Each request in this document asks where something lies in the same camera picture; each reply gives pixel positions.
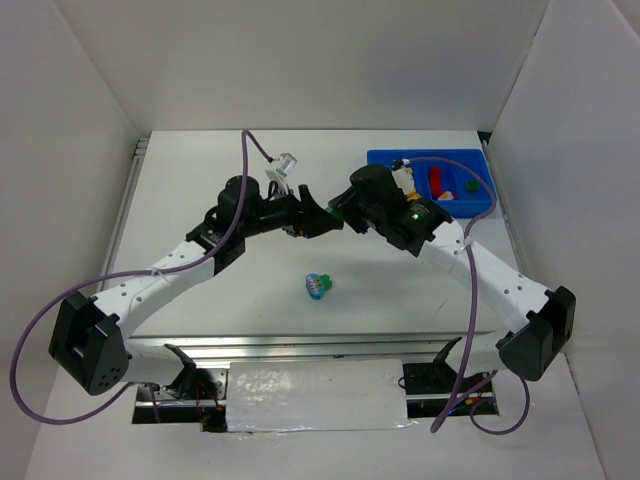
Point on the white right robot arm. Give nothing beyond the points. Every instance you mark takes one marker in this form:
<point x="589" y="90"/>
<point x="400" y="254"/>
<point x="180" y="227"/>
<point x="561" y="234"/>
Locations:
<point x="537" y="321"/>

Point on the small green lego brick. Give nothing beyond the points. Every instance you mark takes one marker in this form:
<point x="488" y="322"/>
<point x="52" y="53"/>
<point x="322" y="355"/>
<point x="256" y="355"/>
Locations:
<point x="326" y="281"/>

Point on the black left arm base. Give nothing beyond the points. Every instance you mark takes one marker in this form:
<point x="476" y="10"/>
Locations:
<point x="200" y="401"/>

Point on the blue plastic bin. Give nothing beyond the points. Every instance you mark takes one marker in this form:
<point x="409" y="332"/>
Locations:
<point x="454" y="178"/>

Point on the red lego brick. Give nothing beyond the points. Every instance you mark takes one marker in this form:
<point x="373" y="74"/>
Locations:
<point x="435" y="182"/>

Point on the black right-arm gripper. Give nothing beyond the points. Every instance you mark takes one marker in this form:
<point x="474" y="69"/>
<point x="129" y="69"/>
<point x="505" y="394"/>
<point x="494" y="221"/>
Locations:
<point x="354" y="212"/>

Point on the flower printed lego piece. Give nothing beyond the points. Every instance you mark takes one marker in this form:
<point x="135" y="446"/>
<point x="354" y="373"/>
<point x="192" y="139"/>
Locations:
<point x="447" y="196"/>

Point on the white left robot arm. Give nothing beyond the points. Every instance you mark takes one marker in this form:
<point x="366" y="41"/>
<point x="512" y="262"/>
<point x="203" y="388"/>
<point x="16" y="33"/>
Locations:
<point x="90" y="338"/>

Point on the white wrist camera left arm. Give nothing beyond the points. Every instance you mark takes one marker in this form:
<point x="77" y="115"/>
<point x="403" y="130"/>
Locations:
<point x="277" y="173"/>

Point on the aluminium frame rail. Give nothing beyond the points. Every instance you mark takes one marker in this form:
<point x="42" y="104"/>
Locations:
<point x="334" y="346"/>

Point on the silver foil covered board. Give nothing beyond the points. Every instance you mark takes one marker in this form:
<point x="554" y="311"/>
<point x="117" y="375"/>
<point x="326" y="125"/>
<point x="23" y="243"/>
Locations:
<point x="326" y="395"/>

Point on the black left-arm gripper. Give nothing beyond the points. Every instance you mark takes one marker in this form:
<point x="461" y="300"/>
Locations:
<point x="302" y="212"/>

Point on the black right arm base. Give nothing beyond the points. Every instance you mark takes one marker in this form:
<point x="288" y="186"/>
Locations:
<point x="426" y="394"/>

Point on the green curved lego brick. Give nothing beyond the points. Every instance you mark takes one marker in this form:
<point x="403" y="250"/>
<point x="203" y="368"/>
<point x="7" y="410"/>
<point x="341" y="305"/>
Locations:
<point x="335" y="213"/>

